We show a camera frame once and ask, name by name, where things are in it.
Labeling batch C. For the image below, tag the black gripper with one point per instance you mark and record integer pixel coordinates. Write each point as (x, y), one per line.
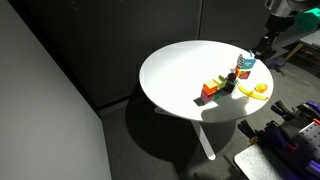
(280, 25)

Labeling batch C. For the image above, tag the yellow-green toy block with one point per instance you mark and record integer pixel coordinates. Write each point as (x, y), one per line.
(220, 81)

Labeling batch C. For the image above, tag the orange toy block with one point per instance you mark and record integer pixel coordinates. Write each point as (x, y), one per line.
(210, 87)

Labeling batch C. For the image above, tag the green toy block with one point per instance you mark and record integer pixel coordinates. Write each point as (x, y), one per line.
(217, 97)

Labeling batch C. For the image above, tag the magenta toy block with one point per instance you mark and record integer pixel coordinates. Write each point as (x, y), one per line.
(206, 96)

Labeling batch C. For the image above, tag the dark blue cloth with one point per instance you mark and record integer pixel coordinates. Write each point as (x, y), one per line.
(276, 63)

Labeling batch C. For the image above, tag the blue and white picture cube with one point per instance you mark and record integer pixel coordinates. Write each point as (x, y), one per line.
(246, 62)

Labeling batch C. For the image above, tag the wooden furniture leg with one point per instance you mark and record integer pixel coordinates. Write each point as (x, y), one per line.
(292, 51)

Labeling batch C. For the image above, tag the orange colourful picture cube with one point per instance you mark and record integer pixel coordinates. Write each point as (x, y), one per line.
(243, 73)

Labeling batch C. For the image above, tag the yellow-orange toy fruit ball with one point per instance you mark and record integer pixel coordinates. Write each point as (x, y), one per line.
(261, 87)

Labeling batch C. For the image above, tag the dark red toy plum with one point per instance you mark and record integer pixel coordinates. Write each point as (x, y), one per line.
(231, 77)

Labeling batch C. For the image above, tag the yellow toy banana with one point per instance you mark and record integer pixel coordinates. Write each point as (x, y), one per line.
(253, 94)

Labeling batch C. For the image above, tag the white cube with teal print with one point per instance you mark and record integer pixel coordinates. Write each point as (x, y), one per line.
(229, 86)

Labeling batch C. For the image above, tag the black purple bar clamp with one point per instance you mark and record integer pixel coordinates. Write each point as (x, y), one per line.
(311, 168)
(310, 108)
(283, 111)
(266, 135)

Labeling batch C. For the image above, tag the white perforated breadboard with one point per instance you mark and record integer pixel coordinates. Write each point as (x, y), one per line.
(310, 136)

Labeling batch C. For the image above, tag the white table base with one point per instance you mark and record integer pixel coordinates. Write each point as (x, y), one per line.
(203, 140)

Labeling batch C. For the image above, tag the teal camera mount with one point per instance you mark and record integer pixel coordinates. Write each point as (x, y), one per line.
(308, 20)

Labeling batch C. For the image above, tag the grey metal base plate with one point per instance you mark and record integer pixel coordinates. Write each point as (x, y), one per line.
(253, 163)

